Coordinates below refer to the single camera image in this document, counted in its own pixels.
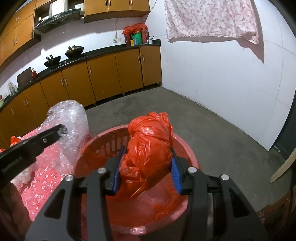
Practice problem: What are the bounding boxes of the large clear bubble wrap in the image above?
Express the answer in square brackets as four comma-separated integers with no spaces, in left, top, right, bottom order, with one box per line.
[11,100,91,190]

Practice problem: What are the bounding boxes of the black wok left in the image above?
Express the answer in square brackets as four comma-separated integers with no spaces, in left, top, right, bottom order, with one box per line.
[44,55,61,69]

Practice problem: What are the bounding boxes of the red plastic basket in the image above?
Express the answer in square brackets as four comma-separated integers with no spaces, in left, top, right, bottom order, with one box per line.
[74,123,200,235]

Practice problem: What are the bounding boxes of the orange lower kitchen cabinets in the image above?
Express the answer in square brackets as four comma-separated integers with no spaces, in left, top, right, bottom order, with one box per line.
[1,43,162,149]

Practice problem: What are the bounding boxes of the red bag with containers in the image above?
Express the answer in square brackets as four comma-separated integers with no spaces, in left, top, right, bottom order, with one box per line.
[122,23,149,46]

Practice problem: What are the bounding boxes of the knotted red plastic bag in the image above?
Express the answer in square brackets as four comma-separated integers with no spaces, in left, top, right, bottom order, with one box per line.
[117,111,174,199]

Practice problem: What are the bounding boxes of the black lidded wok right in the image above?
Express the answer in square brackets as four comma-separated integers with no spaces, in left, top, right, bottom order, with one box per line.
[65,45,84,59]

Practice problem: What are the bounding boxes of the steel range hood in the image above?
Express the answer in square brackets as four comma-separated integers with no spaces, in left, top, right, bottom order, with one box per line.
[33,9,84,35]

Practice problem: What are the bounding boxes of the orange upper kitchen cabinets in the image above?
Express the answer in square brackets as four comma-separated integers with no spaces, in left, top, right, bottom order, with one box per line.
[1,1,152,70]

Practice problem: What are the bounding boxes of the dark cutting board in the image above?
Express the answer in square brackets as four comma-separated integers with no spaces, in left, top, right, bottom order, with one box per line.
[16,67,33,90]

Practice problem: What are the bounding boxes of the clear jar on counter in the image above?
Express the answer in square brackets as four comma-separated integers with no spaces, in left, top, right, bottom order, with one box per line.
[8,81,17,96]

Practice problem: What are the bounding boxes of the pink floral hanging cloth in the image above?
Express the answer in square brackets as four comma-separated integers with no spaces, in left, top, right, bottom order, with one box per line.
[164,1,259,44]

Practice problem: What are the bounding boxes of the white cup on counter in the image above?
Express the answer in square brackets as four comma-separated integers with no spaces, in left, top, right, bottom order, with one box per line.
[147,36,154,44]

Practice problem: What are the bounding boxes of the red bottle on counter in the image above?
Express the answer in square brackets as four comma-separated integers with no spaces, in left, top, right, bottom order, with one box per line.
[32,68,37,80]

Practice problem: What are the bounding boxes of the orange kitchen cabinets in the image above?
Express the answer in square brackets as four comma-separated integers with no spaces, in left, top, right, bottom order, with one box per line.
[1,43,162,149]
[1,1,152,70]

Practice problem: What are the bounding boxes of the red floral tablecloth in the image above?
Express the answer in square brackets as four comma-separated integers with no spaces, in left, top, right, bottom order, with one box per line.
[14,127,93,223]

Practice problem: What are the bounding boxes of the black countertop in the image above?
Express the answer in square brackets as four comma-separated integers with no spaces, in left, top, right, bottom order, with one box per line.
[1,39,161,111]

